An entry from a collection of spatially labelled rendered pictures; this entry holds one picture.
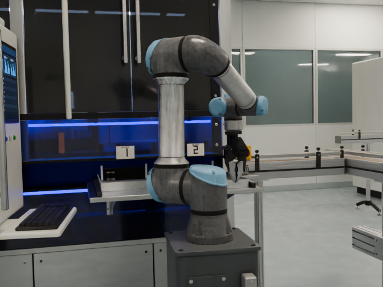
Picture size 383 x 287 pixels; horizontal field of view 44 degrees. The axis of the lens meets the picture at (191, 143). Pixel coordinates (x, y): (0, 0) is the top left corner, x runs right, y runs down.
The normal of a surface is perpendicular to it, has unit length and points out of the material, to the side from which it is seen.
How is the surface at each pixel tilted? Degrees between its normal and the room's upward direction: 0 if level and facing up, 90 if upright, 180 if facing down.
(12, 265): 90
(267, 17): 90
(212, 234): 72
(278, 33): 90
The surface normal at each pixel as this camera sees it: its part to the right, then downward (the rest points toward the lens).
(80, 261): 0.24, 0.04
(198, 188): -0.51, 0.06
